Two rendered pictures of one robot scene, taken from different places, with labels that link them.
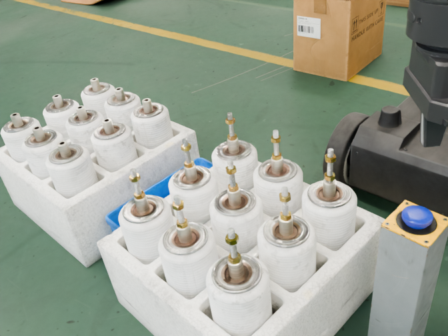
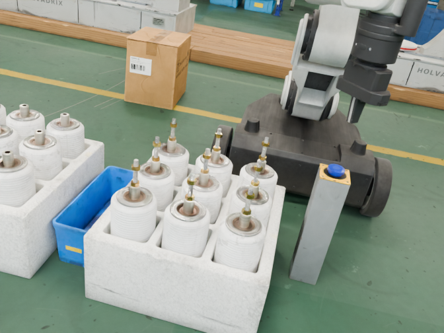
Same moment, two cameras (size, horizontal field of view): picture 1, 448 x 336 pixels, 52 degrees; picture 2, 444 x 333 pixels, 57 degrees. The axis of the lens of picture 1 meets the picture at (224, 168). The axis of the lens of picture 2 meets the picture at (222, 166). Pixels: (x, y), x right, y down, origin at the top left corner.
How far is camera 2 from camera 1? 0.49 m
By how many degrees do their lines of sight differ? 35
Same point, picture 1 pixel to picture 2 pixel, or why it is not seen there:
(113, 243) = (102, 233)
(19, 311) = not seen: outside the picture
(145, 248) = (142, 229)
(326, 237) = not seen: hidden behind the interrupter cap
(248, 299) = (261, 237)
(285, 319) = (271, 253)
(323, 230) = not seen: hidden behind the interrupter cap
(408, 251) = (336, 190)
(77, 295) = (36, 304)
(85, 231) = (34, 239)
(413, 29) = (364, 53)
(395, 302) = (320, 229)
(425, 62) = (364, 73)
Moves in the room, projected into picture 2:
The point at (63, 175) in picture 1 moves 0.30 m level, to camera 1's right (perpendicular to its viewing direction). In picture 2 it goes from (13, 184) to (139, 158)
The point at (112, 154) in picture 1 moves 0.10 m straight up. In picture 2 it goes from (47, 163) to (45, 125)
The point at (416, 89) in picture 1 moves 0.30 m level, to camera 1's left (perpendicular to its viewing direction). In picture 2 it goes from (354, 88) to (241, 104)
